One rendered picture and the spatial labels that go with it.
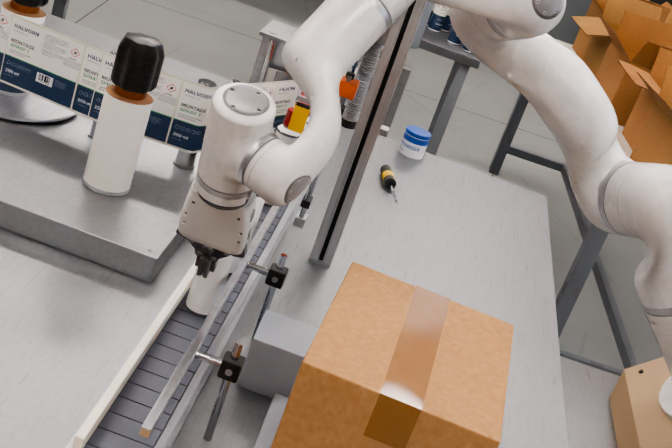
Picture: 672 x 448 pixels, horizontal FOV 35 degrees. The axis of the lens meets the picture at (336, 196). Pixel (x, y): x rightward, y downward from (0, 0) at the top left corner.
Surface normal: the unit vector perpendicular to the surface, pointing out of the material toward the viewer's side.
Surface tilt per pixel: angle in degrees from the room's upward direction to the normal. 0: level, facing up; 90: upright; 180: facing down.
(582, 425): 0
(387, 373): 0
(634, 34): 86
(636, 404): 44
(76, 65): 90
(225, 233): 112
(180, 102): 90
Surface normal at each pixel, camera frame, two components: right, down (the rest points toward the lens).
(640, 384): -0.42, -0.87
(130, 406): 0.31, -0.87
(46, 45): -0.26, 0.30
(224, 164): -0.53, 0.50
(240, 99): 0.24, -0.70
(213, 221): -0.23, 0.65
